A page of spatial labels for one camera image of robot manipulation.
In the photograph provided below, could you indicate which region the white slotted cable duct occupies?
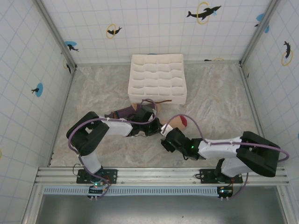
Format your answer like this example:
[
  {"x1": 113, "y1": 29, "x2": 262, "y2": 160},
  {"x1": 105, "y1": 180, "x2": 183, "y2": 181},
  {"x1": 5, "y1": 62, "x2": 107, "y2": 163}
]
[{"x1": 43, "y1": 186, "x2": 234, "y2": 196}]

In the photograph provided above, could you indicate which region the small dolphin ring sticker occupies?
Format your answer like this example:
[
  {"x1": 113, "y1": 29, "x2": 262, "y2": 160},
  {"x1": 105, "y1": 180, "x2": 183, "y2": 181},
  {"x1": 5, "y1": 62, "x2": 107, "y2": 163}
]
[{"x1": 106, "y1": 23, "x2": 123, "y2": 40}]

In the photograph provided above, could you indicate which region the shark on blue oval sticker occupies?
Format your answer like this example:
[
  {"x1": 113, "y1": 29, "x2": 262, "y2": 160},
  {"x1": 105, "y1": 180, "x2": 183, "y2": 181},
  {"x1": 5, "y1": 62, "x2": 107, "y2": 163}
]
[{"x1": 64, "y1": 41, "x2": 80, "y2": 53}]

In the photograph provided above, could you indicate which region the white fabric divider box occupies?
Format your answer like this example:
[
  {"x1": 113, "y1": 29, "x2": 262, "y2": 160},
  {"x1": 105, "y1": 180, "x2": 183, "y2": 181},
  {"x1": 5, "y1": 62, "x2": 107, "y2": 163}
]
[{"x1": 127, "y1": 53, "x2": 188, "y2": 105}]

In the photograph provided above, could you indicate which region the red and tan striped sock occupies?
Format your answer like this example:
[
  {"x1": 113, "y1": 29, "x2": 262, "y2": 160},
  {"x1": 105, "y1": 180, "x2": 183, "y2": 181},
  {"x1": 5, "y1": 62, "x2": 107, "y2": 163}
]
[{"x1": 163, "y1": 115, "x2": 189, "y2": 132}]

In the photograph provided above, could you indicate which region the large dolphin ring sticker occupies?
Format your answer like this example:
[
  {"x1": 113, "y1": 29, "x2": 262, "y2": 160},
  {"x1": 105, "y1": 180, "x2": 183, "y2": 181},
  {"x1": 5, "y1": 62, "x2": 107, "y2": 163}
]
[{"x1": 186, "y1": 1, "x2": 222, "y2": 26}]

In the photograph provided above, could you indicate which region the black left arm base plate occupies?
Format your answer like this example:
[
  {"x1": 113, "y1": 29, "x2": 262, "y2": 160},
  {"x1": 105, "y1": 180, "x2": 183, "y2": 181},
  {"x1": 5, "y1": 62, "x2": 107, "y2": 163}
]
[{"x1": 76, "y1": 168, "x2": 118, "y2": 185}]

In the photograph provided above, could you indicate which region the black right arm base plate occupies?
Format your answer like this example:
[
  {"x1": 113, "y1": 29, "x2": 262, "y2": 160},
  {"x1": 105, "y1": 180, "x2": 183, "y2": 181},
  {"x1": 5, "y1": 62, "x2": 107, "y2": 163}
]
[{"x1": 199, "y1": 168, "x2": 244, "y2": 185}]

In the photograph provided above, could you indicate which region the upright dolphin ring sticker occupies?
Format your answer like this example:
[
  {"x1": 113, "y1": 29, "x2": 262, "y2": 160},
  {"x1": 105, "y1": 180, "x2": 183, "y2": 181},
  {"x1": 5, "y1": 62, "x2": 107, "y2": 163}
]
[{"x1": 281, "y1": 40, "x2": 294, "y2": 67}]

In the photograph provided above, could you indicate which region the aluminium frame floor bar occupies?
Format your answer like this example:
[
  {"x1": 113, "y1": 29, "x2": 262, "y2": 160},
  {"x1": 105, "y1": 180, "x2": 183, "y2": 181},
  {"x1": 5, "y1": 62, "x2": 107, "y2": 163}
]
[
  {"x1": 239, "y1": 64, "x2": 274, "y2": 167},
  {"x1": 75, "y1": 60, "x2": 242, "y2": 66},
  {"x1": 47, "y1": 66, "x2": 78, "y2": 168}
]

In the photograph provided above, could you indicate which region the aluminium mounting rail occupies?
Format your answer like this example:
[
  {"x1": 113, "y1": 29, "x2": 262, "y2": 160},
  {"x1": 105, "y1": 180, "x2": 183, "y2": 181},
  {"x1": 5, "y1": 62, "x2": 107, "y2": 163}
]
[{"x1": 34, "y1": 166, "x2": 290, "y2": 187}]

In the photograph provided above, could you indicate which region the purple and tan sock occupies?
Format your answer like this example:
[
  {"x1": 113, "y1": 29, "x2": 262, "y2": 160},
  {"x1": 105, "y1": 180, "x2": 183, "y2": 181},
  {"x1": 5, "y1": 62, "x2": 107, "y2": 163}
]
[{"x1": 104, "y1": 103, "x2": 162, "y2": 120}]

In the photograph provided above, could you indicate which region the small fish blue circle sticker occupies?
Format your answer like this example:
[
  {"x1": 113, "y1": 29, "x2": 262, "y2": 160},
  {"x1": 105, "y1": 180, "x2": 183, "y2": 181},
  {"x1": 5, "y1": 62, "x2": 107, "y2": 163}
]
[{"x1": 31, "y1": 82, "x2": 45, "y2": 97}]

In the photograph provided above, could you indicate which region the aluminium frame post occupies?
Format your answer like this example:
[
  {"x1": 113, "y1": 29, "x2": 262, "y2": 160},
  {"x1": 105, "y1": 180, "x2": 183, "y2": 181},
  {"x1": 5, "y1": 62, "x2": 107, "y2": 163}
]
[
  {"x1": 239, "y1": 0, "x2": 281, "y2": 67},
  {"x1": 34, "y1": 0, "x2": 78, "y2": 70}
]

